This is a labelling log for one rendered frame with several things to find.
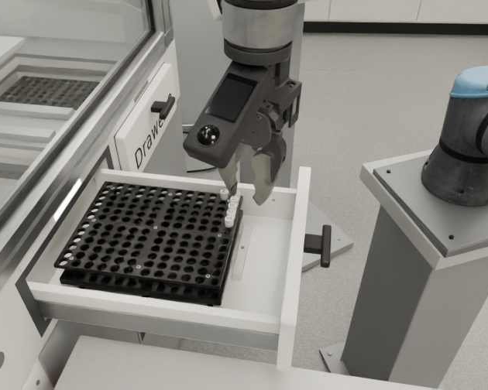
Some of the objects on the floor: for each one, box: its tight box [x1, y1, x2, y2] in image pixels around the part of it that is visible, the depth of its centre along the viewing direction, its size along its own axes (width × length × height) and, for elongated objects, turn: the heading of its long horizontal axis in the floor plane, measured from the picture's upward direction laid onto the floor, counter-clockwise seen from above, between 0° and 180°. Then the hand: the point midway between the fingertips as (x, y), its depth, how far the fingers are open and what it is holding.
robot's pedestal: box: [319, 149, 488, 390], centre depth 120 cm, size 30×30×76 cm
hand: (243, 194), depth 61 cm, fingers open, 3 cm apart
